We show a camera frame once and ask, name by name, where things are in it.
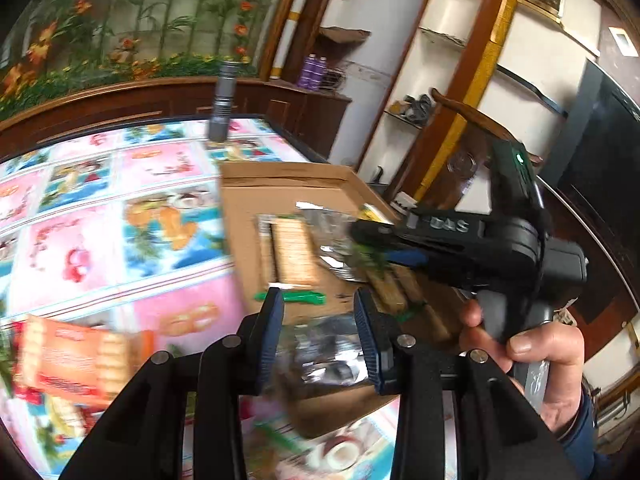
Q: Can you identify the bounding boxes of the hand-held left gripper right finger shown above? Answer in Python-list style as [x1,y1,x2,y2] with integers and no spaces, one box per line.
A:
[352,290,581,480]

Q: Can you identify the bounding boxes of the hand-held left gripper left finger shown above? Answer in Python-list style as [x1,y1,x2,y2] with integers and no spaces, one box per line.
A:
[60,287,286,480]

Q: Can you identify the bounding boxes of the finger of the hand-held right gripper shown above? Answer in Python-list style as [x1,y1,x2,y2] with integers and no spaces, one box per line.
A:
[384,247,432,269]
[350,219,416,250]

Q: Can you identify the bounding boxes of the yellow green snack packet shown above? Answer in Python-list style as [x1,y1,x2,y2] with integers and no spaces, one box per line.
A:
[357,204,396,226]

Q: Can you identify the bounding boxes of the leafy green cracker packet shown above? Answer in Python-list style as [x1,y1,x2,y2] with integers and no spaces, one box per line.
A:
[350,245,451,341]

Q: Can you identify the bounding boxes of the silver foil snack packet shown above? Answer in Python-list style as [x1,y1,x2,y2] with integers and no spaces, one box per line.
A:
[272,312,378,398]
[295,201,373,283]

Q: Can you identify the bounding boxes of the green-ended cracker packet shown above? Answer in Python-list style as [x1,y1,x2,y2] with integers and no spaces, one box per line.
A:
[42,395,108,436]
[255,212,326,306]

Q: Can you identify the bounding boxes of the cardboard box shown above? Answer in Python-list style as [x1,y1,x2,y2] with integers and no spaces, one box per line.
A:
[219,162,468,438]

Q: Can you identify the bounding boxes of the orange cracker packet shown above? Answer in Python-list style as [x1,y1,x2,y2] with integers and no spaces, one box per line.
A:
[12,314,156,403]

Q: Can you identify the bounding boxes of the person's right forearm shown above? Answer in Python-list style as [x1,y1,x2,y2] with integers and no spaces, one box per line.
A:
[555,385,613,480]

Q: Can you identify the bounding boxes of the person's right hand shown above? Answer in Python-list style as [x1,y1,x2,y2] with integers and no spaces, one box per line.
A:
[457,297,586,433]

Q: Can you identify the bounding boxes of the wooden chair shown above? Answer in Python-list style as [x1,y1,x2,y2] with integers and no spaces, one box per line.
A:
[400,87,543,201]

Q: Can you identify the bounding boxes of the dark jumbled objects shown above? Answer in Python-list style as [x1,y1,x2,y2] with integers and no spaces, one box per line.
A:
[390,94,436,123]

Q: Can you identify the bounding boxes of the black television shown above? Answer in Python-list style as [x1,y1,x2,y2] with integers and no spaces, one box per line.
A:
[555,57,640,241]

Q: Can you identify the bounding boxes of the wooden sideboard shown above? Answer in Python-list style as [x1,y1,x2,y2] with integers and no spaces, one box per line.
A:
[0,76,353,161]

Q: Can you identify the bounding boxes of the grey flashlight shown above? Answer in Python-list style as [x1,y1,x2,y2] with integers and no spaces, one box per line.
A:
[207,60,240,142]

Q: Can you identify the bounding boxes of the brown corner shelf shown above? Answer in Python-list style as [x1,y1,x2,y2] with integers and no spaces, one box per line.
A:
[320,25,372,43]

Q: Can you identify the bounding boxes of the printed tablecloth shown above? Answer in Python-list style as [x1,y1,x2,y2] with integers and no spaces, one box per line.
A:
[0,117,401,480]

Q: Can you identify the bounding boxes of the white and yellow paper roll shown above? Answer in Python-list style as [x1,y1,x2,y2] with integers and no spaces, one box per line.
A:
[270,0,318,81]

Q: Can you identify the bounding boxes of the glass artificial plant display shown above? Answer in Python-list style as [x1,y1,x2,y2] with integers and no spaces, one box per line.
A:
[0,0,296,111]

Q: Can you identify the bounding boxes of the wire basket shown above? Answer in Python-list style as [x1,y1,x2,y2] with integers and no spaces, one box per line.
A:
[320,67,348,93]

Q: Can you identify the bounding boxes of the wooden frame with gold trim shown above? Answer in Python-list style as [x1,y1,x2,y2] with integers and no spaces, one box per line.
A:
[395,0,531,201]

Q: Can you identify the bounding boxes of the white wall shelf unit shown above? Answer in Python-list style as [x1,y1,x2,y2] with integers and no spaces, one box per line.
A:
[357,0,506,181]

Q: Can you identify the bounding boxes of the white wall plate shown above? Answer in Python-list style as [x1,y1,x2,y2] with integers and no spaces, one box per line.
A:
[607,25,640,57]

